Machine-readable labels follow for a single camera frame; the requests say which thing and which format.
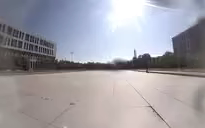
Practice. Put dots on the light pole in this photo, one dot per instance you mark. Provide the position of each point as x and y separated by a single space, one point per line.
72 56

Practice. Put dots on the pale concrete slab plaza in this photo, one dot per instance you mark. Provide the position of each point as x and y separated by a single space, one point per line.
100 96

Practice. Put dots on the thin tower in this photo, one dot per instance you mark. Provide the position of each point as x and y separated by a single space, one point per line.
135 54

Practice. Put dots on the person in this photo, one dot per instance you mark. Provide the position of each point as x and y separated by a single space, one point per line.
147 67

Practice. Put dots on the row of trees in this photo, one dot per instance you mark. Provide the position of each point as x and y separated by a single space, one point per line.
156 61

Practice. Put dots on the dark kerb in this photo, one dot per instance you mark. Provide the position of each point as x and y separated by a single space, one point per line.
183 73

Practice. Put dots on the white building with window rows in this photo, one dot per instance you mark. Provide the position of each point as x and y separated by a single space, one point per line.
20 43

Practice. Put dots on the dark building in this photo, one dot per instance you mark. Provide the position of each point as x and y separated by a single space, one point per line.
196 43

